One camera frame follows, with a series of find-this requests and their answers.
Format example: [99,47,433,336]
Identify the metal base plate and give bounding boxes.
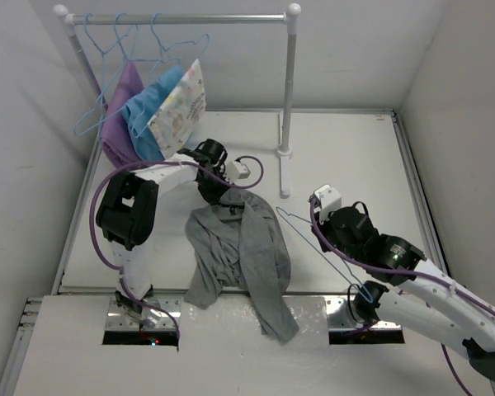
[324,295,405,346]
[102,295,181,347]

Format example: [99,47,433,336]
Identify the blue hanger under purple shirt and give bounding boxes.
[113,13,166,63]

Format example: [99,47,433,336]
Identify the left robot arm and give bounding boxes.
[88,139,231,316]

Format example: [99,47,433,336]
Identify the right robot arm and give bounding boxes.
[309,196,495,382]

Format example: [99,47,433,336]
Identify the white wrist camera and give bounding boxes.
[313,184,342,224]
[224,160,251,183]

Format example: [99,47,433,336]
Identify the blue hanging shirt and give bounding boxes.
[121,66,184,161]

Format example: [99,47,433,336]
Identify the empty light blue hanger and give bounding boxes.
[73,13,127,137]

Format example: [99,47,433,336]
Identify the grey t shirt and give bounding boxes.
[184,190,299,344]

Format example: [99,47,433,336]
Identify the light blue wire hanger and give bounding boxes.
[276,206,372,303]

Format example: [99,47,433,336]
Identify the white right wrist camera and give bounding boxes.
[313,184,342,224]

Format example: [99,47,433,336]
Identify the white patterned hanging shirt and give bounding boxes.
[148,59,206,159]

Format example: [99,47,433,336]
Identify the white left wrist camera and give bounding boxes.
[224,160,251,183]

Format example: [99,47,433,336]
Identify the purple hanging shirt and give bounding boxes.
[100,62,144,167]

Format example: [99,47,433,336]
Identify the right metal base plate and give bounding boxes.
[324,295,405,346]

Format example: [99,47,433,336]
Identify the white metal clothes rack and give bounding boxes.
[53,3,301,199]

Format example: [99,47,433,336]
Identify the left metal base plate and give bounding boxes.
[102,295,181,347]

